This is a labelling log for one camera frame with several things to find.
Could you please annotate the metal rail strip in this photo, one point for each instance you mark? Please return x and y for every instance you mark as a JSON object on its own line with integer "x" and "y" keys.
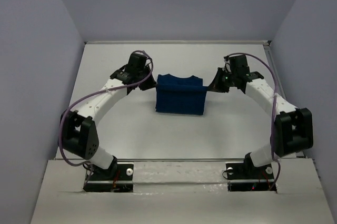
{"x": 195, "y": 159}

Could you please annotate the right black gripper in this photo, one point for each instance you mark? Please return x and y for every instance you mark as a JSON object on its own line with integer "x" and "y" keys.
{"x": 217, "y": 85}

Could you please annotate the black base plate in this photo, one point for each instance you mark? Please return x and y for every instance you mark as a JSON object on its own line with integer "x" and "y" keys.
{"x": 241, "y": 180}
{"x": 120, "y": 181}

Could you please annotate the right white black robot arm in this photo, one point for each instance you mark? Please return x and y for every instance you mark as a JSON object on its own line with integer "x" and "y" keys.
{"x": 291, "y": 127}

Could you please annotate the blue printed t shirt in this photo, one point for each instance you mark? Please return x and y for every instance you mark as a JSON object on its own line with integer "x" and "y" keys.
{"x": 175, "y": 95}

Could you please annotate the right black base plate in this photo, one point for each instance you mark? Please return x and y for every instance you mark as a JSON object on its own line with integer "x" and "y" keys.
{"x": 241, "y": 180}

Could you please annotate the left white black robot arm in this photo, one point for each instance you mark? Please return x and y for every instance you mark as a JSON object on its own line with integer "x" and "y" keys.
{"x": 78, "y": 126}

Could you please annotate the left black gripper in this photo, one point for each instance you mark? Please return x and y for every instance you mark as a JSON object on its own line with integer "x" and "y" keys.
{"x": 147, "y": 83}

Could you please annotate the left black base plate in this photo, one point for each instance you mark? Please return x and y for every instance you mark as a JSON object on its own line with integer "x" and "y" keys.
{"x": 120, "y": 181}

